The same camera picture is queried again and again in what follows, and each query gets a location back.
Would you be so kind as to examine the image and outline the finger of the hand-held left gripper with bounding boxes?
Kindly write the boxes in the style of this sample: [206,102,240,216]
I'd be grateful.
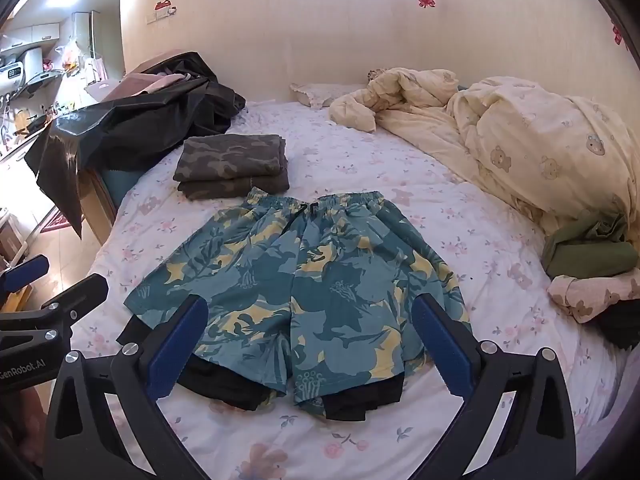
[0,272,110,342]
[0,254,51,306]

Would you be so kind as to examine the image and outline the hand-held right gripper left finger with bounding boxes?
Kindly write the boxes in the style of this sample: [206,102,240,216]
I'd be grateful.
[44,294,213,480]

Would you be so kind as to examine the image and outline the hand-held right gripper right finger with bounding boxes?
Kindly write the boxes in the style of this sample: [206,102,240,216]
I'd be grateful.
[414,292,578,480]

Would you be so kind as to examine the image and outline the teal floral shorts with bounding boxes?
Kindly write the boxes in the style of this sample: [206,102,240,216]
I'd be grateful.
[116,187,473,422]

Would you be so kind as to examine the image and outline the folded olive pants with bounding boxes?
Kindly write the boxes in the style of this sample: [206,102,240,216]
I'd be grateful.
[177,167,291,202]

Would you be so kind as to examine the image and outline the folded camouflage pants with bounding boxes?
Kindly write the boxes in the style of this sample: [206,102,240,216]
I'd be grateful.
[173,134,288,182]

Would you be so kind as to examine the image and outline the wooden stool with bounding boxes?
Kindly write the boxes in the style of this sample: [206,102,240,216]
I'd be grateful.
[5,282,36,313]

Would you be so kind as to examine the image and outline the red patterned rug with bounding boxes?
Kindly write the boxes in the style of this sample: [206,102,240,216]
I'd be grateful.
[40,210,68,233]

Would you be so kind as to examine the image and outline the white kitchen counter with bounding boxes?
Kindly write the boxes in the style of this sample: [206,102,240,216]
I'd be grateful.
[0,105,76,231]

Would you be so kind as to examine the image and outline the cream bed footboard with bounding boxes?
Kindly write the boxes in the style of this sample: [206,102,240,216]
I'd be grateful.
[77,165,146,246]

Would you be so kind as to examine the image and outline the black wok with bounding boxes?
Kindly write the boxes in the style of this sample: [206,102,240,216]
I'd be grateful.
[15,117,51,136]

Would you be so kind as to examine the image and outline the pink bear-print cloth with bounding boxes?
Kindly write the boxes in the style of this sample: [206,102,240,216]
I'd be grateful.
[547,269,640,324]

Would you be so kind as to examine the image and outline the green cloth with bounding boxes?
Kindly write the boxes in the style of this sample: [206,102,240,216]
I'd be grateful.
[541,212,640,279]

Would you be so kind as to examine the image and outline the black plastic sheet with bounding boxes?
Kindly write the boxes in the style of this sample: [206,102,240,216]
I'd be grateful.
[24,51,248,241]

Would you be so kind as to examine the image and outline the dark cloth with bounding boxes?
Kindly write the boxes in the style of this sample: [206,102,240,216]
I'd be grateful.
[597,297,640,351]

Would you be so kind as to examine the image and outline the range hood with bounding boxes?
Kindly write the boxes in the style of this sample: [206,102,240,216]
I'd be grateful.
[15,70,66,98]

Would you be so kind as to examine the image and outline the white box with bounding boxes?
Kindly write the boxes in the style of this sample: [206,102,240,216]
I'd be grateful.
[85,77,126,106]

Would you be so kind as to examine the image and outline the white water heater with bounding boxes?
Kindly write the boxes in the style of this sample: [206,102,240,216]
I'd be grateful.
[0,47,43,91]

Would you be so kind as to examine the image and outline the white floral bed sheet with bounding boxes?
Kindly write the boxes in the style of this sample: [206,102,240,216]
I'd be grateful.
[70,100,640,480]

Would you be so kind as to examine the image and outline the plastic bag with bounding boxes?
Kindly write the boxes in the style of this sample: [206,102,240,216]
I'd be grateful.
[55,37,83,71]

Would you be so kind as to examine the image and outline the cream bear-print quilt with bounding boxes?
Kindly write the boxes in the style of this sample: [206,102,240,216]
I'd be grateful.
[329,67,640,251]

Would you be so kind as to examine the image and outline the frilled floral pillow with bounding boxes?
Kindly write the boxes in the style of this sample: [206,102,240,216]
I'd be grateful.
[290,82,368,109]

